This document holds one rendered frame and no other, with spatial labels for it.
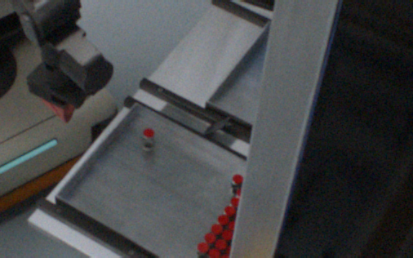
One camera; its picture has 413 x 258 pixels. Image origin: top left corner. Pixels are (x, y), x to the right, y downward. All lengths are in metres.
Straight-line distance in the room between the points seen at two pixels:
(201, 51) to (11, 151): 0.79
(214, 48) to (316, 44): 1.02
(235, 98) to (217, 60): 0.11
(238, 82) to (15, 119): 0.88
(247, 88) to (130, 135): 0.26
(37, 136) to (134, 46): 0.70
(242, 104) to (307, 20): 0.94
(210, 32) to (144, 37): 1.20
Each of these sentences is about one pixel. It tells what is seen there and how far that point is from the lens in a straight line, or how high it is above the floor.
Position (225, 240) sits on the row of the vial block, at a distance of 1.66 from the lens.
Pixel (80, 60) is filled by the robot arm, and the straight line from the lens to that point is 1.38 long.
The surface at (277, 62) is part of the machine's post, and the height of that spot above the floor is 1.58.
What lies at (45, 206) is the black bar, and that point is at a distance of 1.72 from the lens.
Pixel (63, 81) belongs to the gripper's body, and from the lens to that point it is 1.48.
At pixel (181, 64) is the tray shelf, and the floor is 0.88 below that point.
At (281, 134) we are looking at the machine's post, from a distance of 1.11.
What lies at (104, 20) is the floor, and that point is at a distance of 3.25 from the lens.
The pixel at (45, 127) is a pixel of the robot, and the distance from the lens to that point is 2.61.
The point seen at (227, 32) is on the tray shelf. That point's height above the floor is 0.88.
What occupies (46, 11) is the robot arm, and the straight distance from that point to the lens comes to 1.38.
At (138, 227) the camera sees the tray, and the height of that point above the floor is 0.88.
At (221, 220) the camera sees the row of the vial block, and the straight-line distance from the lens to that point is 1.67.
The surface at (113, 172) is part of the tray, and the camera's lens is 1.78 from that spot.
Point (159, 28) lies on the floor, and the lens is 3.23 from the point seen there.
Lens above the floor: 2.34
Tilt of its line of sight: 54 degrees down
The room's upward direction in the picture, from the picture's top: 4 degrees clockwise
